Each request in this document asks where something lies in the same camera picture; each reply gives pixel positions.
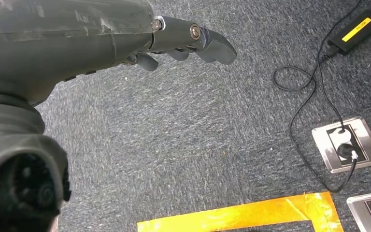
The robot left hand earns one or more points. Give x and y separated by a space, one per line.
60 38

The yellow floor tape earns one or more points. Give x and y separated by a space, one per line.
252 213

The steel floor socket with plugs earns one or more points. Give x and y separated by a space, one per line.
323 150

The black power adapter yellow label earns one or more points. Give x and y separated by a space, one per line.
358 30

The steel floor socket yellow sticker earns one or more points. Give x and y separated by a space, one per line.
358 211

